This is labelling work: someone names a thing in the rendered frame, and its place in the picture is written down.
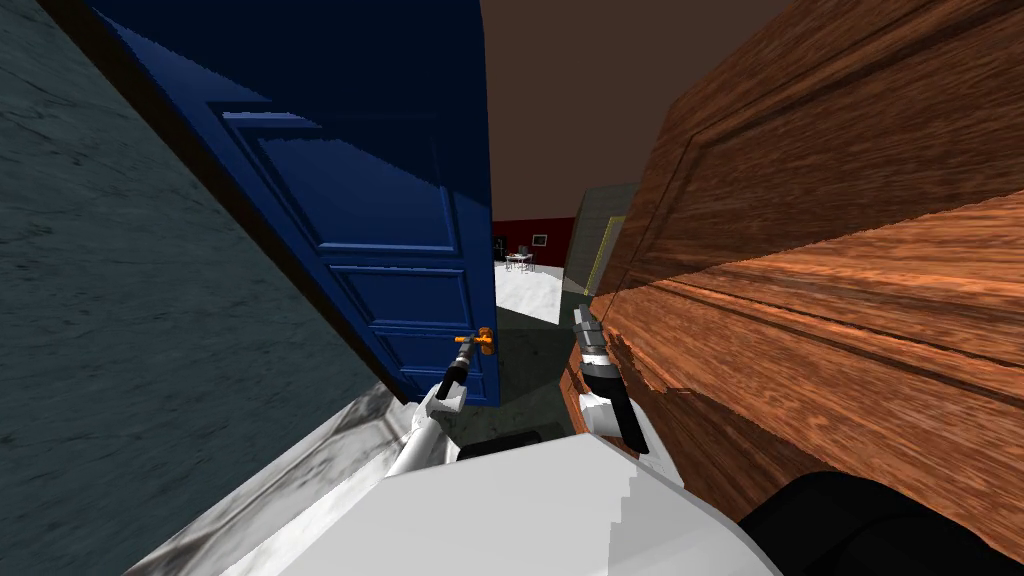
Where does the orange door handle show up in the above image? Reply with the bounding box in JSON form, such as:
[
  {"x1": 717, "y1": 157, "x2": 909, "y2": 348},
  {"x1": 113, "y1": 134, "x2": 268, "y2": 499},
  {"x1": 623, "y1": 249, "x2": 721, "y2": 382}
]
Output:
[{"x1": 454, "y1": 326, "x2": 498, "y2": 357}]

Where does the brown wooden door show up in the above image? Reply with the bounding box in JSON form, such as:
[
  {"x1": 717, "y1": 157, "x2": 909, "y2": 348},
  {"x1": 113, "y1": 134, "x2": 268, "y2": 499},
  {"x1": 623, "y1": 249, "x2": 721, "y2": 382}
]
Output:
[{"x1": 558, "y1": 0, "x2": 1024, "y2": 565}]

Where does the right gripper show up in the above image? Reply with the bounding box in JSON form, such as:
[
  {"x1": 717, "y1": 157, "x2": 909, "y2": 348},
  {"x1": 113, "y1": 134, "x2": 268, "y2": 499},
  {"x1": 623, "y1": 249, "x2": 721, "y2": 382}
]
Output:
[{"x1": 571, "y1": 303, "x2": 613, "y2": 358}]

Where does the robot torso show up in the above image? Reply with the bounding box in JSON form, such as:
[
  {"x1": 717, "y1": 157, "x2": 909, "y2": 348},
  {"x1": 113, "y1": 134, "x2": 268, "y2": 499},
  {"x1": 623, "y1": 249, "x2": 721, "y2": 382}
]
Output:
[{"x1": 236, "y1": 429, "x2": 784, "y2": 576}]

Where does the blue panelled door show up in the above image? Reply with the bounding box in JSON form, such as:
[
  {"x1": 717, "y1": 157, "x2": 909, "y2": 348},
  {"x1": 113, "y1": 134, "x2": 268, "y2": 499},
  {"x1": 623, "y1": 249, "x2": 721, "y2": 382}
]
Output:
[{"x1": 87, "y1": 0, "x2": 503, "y2": 408}]

